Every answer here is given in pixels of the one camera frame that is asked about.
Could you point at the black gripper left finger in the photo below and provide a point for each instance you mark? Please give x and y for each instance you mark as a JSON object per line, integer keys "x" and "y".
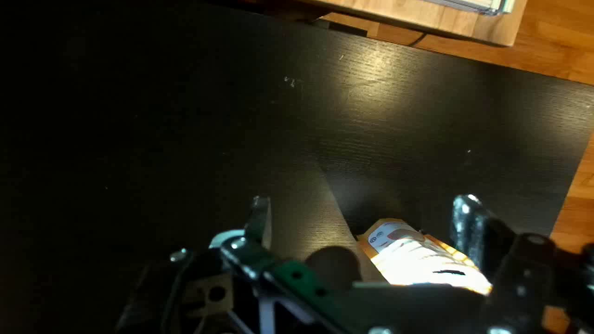
{"x": 259, "y": 224}

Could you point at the wooden board with papers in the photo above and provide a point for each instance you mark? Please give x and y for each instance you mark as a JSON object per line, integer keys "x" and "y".
{"x": 436, "y": 16}

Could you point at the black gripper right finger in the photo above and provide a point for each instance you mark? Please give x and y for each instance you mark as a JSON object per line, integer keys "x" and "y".
{"x": 480, "y": 233}

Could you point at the white snack packet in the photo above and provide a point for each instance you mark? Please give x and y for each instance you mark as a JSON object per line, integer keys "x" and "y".
{"x": 408, "y": 256}

